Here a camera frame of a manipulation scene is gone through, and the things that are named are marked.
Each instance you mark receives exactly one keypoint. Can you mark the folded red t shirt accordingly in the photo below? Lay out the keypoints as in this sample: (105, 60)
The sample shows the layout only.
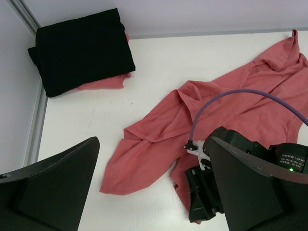
(103, 83)

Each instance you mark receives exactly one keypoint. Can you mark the folded black t shirt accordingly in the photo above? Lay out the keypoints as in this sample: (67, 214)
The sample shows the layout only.
(56, 46)

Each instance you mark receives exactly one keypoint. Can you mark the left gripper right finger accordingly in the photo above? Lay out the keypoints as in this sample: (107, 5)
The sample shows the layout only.
(257, 195)

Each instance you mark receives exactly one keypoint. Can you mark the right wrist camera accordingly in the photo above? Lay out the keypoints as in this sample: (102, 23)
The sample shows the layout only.
(196, 148)

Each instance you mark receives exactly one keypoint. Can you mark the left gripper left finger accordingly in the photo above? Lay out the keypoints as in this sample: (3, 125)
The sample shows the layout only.
(50, 194)

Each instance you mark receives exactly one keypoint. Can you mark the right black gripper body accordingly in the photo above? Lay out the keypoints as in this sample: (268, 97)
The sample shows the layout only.
(205, 200)

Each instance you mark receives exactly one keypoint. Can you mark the left rear frame post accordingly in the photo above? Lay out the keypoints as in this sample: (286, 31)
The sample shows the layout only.
(24, 13)

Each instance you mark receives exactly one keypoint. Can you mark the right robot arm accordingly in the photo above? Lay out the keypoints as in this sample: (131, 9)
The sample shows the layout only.
(291, 156)

